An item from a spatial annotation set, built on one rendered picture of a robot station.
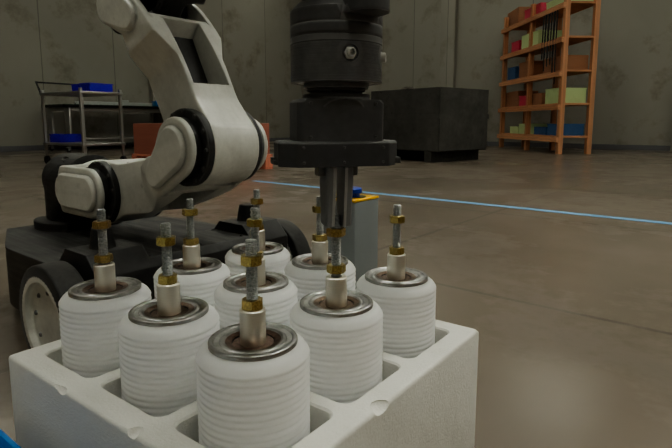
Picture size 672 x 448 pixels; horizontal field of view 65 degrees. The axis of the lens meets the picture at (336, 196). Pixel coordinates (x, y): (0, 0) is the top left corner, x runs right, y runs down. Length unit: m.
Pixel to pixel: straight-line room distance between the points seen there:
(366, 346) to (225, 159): 0.54
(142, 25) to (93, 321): 0.63
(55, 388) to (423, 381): 0.37
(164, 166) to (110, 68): 9.23
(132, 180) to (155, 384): 0.71
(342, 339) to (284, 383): 0.10
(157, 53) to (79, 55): 8.93
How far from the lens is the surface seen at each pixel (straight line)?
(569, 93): 8.11
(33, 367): 0.67
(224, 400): 0.45
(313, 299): 0.56
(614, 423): 0.93
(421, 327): 0.63
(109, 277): 0.64
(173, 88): 1.05
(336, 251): 0.53
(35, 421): 0.69
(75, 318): 0.62
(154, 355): 0.53
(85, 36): 10.08
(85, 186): 1.27
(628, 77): 9.83
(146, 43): 1.09
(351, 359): 0.53
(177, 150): 0.96
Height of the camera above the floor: 0.44
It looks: 8 degrees down
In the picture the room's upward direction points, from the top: straight up
